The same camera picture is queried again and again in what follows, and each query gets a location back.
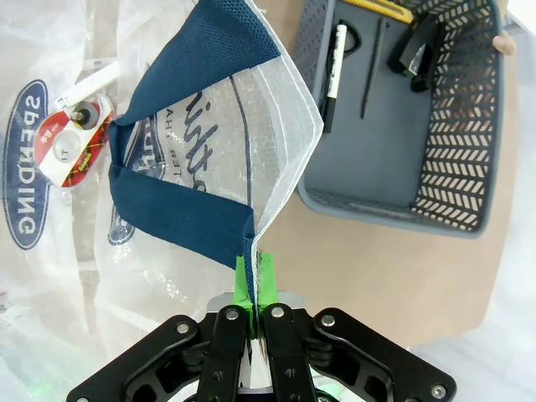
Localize grey plastic shopping basket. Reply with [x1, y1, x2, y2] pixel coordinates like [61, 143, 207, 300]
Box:
[292, 0, 506, 240]

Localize person's hand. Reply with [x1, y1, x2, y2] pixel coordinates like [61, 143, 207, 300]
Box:
[492, 34, 517, 56]

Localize yellow utility knife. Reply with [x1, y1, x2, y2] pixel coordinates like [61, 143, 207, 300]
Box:
[345, 0, 415, 23]

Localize clear shopping bag navy handles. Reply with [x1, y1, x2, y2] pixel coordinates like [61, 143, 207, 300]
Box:
[0, 0, 326, 402]

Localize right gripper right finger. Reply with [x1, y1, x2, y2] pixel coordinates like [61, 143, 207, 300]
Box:
[255, 252, 457, 402]

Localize thin black stick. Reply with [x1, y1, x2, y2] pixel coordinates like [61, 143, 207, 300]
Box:
[360, 16, 389, 120]

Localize white marker pen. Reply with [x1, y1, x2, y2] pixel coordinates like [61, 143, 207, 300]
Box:
[324, 20, 349, 104]

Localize red tartan tape dispenser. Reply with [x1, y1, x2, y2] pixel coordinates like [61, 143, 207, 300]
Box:
[35, 94, 116, 190]

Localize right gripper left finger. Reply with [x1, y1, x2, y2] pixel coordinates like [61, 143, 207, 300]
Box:
[65, 254, 256, 402]

